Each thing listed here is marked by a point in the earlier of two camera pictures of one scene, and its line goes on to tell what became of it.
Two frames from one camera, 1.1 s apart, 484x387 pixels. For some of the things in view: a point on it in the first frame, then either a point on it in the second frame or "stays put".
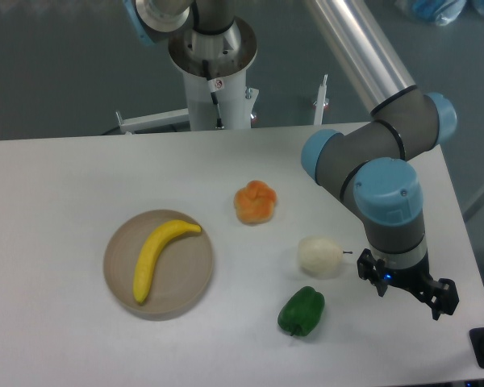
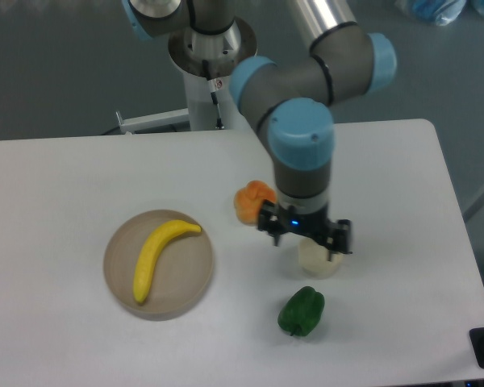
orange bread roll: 254,203 stays put
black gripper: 442,297 to 314,225
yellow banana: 152,247 stays put
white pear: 319,256 stays put
